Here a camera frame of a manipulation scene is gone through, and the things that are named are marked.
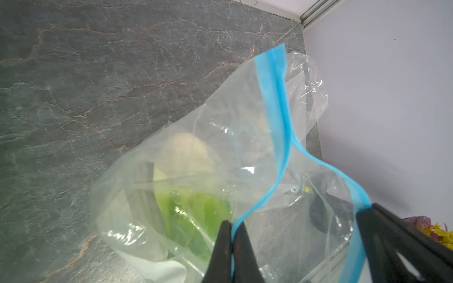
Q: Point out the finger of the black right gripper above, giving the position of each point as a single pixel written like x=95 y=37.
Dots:
x=398 y=253

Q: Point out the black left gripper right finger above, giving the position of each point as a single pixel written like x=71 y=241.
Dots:
x=246 y=269

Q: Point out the cabbage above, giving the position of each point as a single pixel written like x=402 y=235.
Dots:
x=191 y=218

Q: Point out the sunflower bouquet in pot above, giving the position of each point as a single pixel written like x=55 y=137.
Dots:
x=436 y=232

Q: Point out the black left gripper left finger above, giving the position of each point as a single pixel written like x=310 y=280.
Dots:
x=220 y=266

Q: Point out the zip-top bag with label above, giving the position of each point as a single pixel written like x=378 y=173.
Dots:
x=299 y=211

